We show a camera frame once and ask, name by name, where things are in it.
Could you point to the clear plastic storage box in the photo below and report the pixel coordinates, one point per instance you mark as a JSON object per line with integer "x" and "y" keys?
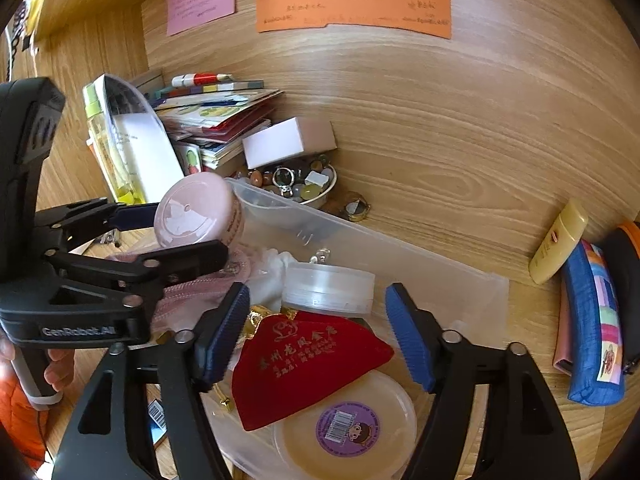
{"x": 450, "y": 300}

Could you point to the fruit print card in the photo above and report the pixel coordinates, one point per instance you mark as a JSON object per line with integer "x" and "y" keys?
{"x": 190, "y": 160}

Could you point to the red velvet pouch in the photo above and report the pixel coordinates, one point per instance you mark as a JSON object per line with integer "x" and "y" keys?
{"x": 310, "y": 365}

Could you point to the round cream tub purple label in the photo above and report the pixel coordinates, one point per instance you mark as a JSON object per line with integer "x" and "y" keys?
{"x": 390, "y": 410}

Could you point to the black orange zipper case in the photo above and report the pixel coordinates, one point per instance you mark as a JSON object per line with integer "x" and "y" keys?
{"x": 625, "y": 260}

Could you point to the translucent round plastic container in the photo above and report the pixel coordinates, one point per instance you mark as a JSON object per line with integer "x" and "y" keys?
{"x": 325, "y": 285}

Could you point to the blue patchwork pouch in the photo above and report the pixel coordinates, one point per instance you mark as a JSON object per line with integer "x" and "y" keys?
{"x": 585, "y": 310}

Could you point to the yellow spray bottle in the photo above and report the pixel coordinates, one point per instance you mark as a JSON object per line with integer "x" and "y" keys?
{"x": 95, "y": 110}

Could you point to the yellow tube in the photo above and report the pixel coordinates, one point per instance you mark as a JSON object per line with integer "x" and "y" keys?
{"x": 557, "y": 245}

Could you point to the stack of books and cards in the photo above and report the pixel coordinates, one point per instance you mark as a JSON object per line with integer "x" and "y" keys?
{"x": 220, "y": 120}

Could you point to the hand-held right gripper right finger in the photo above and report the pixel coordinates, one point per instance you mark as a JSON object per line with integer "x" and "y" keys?
{"x": 405, "y": 335}

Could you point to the white paper sheet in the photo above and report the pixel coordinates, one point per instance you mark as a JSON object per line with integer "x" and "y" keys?
{"x": 145, "y": 150}

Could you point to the wooden desktop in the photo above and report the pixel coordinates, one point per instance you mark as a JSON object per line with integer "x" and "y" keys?
{"x": 425, "y": 220}

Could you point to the person's left hand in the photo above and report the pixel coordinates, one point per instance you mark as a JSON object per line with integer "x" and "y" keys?
{"x": 60, "y": 370}

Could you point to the pink round jar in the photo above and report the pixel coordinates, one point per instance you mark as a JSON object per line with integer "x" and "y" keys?
{"x": 190, "y": 210}

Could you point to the red white pen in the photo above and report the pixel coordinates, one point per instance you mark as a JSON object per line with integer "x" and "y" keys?
{"x": 200, "y": 79}

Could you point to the person's left forearm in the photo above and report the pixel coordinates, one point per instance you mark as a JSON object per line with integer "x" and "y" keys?
{"x": 20, "y": 420}

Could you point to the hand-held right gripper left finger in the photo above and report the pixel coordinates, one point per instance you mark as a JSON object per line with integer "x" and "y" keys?
{"x": 225, "y": 330}

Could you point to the bowl of stones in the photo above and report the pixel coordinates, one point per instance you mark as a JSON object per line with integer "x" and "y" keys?
{"x": 305, "y": 185}

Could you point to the orange paper note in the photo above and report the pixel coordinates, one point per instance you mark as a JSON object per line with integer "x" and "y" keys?
{"x": 350, "y": 7}

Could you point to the white brown cardboard box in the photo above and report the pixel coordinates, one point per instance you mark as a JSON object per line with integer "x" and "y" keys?
{"x": 280, "y": 145}

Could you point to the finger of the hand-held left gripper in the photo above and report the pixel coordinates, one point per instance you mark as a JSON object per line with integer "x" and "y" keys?
{"x": 195, "y": 255}
{"x": 135, "y": 214}

